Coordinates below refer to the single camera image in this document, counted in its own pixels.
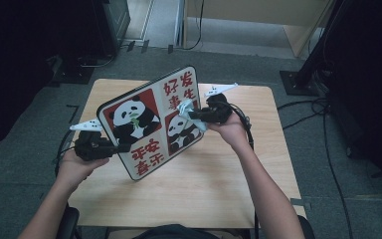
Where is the grey tape piece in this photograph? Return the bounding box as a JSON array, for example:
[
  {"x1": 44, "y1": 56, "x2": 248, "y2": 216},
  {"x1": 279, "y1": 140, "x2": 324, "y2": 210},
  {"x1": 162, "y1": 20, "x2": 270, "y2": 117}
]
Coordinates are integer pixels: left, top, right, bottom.
[{"x1": 289, "y1": 197, "x2": 312, "y2": 210}]

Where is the black stand base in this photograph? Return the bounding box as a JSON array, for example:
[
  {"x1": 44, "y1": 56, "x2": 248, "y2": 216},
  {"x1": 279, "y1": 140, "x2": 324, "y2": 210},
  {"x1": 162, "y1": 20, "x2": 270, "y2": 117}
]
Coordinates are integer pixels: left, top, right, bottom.
[{"x1": 46, "y1": 54, "x2": 117, "y2": 88}]

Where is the looped black floor cable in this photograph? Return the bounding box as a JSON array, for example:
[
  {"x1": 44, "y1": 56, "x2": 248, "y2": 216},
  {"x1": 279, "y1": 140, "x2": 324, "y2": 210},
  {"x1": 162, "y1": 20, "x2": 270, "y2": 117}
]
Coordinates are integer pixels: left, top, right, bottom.
[{"x1": 277, "y1": 97, "x2": 330, "y2": 131}]

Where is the long black floor cable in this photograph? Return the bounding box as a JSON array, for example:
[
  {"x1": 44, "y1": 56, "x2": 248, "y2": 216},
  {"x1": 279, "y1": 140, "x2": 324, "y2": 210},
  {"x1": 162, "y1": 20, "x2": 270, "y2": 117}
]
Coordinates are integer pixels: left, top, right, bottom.
[{"x1": 321, "y1": 113, "x2": 355, "y2": 239}]

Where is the person's left hand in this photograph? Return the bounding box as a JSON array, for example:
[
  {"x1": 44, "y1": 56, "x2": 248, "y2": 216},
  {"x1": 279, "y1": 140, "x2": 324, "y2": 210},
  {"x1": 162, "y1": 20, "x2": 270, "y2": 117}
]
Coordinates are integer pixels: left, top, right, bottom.
[{"x1": 57, "y1": 150, "x2": 110, "y2": 191}]

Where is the light wooden cabinet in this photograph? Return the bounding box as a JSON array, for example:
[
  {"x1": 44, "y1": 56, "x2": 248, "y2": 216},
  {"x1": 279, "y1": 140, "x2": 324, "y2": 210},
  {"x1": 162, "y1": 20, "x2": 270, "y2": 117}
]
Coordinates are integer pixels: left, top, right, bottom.
[{"x1": 182, "y1": 0, "x2": 334, "y2": 58}]

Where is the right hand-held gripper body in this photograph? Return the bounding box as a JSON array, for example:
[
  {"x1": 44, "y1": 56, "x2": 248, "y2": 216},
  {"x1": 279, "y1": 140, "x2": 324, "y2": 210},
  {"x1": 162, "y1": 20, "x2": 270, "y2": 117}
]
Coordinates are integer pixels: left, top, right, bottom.
[{"x1": 198, "y1": 83, "x2": 239, "y2": 124}]

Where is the person's right hand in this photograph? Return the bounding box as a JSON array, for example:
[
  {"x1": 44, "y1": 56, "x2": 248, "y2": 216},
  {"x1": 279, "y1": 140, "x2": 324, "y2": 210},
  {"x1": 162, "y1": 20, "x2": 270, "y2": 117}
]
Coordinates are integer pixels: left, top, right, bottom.
[{"x1": 207, "y1": 113, "x2": 247, "y2": 149}]

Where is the square panda picture board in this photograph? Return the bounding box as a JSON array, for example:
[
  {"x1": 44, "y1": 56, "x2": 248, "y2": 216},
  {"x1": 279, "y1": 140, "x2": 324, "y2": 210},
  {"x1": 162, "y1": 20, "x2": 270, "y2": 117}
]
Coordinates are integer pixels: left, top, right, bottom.
[{"x1": 96, "y1": 65, "x2": 207, "y2": 182}]

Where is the person's dark clothing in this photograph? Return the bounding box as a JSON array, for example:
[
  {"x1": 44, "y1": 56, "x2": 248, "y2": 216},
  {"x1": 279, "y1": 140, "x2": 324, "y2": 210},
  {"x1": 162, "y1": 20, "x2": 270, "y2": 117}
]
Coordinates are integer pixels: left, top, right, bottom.
[{"x1": 132, "y1": 223, "x2": 227, "y2": 239}]

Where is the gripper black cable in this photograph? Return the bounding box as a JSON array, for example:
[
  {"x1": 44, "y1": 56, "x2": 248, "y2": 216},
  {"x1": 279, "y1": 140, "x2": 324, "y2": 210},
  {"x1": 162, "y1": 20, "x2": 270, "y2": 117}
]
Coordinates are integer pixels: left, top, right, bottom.
[
  {"x1": 53, "y1": 128, "x2": 81, "y2": 177},
  {"x1": 228, "y1": 102, "x2": 261, "y2": 239}
]

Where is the light blue wiping cloth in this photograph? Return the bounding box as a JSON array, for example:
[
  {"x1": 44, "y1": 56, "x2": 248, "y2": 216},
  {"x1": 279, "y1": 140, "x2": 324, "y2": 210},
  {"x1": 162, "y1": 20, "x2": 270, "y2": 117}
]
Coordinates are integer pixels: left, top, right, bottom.
[{"x1": 177, "y1": 99, "x2": 210, "y2": 133}]

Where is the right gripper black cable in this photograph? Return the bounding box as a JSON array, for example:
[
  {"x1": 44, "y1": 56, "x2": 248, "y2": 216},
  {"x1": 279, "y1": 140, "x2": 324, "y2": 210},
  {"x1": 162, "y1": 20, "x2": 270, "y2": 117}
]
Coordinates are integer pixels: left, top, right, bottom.
[{"x1": 228, "y1": 102, "x2": 261, "y2": 239}]

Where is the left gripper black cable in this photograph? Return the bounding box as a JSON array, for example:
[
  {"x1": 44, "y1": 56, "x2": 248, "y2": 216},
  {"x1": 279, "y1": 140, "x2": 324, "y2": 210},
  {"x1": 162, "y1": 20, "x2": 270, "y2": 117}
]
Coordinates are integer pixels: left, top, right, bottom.
[{"x1": 53, "y1": 128, "x2": 81, "y2": 177}]

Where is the dark cabinet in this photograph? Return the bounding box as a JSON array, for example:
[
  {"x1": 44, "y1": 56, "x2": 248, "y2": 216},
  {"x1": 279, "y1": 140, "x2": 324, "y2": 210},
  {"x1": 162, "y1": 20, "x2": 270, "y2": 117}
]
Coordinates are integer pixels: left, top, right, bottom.
[{"x1": 91, "y1": 0, "x2": 132, "y2": 58}]

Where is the black chair armrest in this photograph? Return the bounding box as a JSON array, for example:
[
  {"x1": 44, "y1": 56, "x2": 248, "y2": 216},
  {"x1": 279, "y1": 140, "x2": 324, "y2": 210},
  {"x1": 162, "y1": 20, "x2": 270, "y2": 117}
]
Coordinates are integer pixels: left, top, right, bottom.
[
  {"x1": 296, "y1": 215, "x2": 316, "y2": 239},
  {"x1": 56, "y1": 207, "x2": 81, "y2": 239}
]

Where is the black metal stand with base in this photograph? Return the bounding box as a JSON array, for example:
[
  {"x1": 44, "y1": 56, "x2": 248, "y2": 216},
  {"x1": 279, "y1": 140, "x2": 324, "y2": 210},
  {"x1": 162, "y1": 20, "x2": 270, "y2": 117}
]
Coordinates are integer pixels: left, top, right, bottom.
[{"x1": 280, "y1": 0, "x2": 344, "y2": 98}]

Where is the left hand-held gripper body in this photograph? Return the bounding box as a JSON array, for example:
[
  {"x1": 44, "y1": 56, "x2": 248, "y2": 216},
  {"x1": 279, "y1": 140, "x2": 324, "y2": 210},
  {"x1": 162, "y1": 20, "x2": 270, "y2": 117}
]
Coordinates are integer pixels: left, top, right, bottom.
[{"x1": 69, "y1": 119, "x2": 117, "y2": 163}]

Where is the thin black hanging cable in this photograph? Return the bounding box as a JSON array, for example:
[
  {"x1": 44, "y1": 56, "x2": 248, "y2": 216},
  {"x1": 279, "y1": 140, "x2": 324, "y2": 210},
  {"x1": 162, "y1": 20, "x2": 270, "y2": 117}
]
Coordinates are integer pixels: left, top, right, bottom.
[{"x1": 182, "y1": 0, "x2": 205, "y2": 52}]

